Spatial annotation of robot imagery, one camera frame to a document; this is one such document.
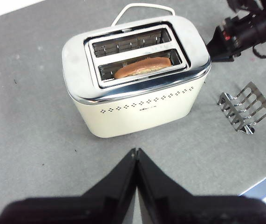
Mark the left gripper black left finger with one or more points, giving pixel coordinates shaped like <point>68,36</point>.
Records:
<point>100,205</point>

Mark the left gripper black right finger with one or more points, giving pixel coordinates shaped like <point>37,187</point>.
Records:
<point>181,205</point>

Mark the brown-crusted bread slice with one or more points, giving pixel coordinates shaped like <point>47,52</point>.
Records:
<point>142,67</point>

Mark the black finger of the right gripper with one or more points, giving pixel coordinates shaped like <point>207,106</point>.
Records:
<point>219,49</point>

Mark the shiny metal toast rack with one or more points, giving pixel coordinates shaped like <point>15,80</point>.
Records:
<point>261,102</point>

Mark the cream two-slot toaster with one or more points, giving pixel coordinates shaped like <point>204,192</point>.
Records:
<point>135,112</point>

